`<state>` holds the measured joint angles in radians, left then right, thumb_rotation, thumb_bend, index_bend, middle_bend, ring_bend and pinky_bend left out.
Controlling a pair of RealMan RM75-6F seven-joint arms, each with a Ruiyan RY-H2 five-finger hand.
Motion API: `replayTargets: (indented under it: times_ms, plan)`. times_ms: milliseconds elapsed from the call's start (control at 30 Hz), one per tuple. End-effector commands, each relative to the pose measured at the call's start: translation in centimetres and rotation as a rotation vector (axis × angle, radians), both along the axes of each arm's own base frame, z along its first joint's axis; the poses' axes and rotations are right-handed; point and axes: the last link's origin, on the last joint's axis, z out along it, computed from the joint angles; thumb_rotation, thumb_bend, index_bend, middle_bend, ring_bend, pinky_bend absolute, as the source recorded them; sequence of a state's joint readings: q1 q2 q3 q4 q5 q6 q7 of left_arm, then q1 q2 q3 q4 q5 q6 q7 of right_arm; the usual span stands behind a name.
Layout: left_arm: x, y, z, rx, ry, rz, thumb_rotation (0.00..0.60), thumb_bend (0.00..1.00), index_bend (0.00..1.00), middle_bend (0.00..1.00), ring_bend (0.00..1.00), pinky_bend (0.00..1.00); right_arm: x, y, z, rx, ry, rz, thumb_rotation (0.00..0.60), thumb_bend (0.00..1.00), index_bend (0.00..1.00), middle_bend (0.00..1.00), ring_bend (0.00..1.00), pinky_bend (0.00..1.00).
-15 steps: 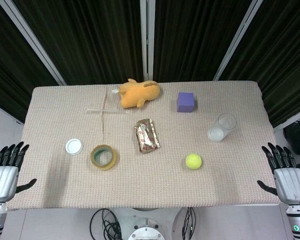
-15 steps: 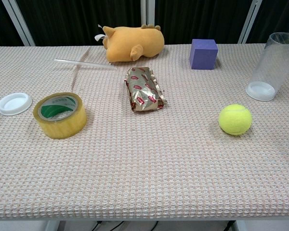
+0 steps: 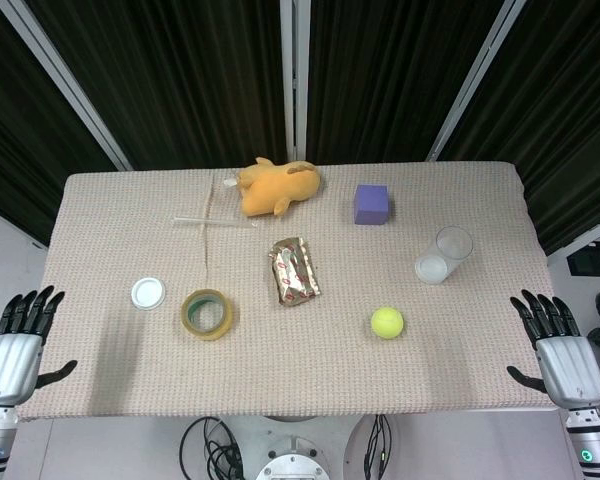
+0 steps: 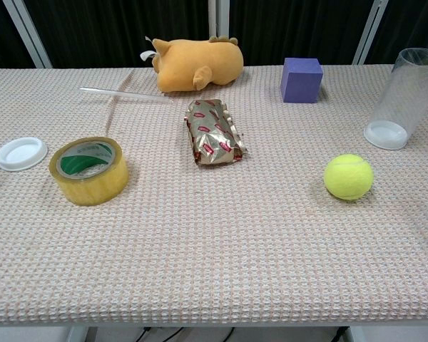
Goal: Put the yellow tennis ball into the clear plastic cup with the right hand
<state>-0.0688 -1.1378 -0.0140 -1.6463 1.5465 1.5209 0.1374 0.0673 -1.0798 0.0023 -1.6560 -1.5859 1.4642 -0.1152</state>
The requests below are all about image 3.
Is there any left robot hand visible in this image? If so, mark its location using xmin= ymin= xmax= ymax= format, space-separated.
xmin=0 ymin=285 xmax=79 ymax=407

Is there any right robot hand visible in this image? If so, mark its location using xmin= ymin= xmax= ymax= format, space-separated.
xmin=506 ymin=289 xmax=600 ymax=413

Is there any yellow tennis ball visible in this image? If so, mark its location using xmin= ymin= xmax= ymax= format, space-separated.
xmin=370 ymin=306 xmax=405 ymax=341

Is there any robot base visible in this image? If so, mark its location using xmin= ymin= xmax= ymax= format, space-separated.
xmin=224 ymin=414 xmax=366 ymax=480

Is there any white round lid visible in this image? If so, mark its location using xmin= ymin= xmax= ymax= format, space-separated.
xmin=131 ymin=277 xmax=167 ymax=313

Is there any clear plastic cup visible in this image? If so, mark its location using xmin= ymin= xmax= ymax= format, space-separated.
xmin=413 ymin=225 xmax=474 ymax=286

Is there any yellow tape roll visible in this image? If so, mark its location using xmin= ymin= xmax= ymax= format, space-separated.
xmin=180 ymin=288 xmax=235 ymax=343

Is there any clear plastic straw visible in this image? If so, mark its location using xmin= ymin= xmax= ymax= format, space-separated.
xmin=173 ymin=216 xmax=237 ymax=226

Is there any purple foam cube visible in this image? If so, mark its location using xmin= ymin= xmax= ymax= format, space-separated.
xmin=353 ymin=184 xmax=394 ymax=227

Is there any beige checkered tablecloth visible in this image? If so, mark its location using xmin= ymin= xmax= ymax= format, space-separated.
xmin=17 ymin=160 xmax=567 ymax=420

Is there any gold foil snack packet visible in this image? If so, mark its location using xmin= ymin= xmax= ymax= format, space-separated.
xmin=267 ymin=236 xmax=324 ymax=305

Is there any orange plush toy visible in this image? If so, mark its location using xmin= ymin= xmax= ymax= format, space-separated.
xmin=236 ymin=156 xmax=323 ymax=218

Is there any black cable bundle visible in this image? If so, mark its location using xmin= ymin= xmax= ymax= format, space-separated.
xmin=179 ymin=416 xmax=246 ymax=480
xmin=362 ymin=414 xmax=394 ymax=480

